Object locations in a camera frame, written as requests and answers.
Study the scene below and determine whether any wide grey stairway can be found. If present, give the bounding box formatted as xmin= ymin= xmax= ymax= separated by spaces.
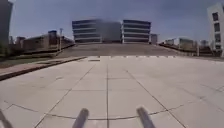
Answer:
xmin=55 ymin=43 xmax=188 ymax=58

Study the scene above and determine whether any pale concrete slab plaza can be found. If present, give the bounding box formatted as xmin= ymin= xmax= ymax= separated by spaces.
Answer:
xmin=0 ymin=55 xmax=224 ymax=128

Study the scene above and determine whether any large striped glass building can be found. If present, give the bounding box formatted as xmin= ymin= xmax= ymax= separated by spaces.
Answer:
xmin=71 ymin=18 xmax=152 ymax=45

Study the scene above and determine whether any robot's own part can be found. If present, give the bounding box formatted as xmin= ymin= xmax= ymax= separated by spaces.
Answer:
xmin=136 ymin=106 xmax=157 ymax=128
xmin=71 ymin=107 xmax=90 ymax=128

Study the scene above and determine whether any low brown building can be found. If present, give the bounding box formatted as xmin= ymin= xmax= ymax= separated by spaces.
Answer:
xmin=9 ymin=30 xmax=76 ymax=54

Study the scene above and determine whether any raised concrete kerb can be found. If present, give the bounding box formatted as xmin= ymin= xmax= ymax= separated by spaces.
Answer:
xmin=0 ymin=55 xmax=88 ymax=82

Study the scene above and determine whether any low building row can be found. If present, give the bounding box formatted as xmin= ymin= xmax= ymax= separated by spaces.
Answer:
xmin=159 ymin=37 xmax=214 ymax=57

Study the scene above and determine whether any white building with windows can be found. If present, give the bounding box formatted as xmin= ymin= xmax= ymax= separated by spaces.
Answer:
xmin=206 ymin=2 xmax=224 ymax=54

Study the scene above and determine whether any tall dark building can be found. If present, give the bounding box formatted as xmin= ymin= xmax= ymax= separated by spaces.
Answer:
xmin=0 ymin=0 xmax=14 ymax=56

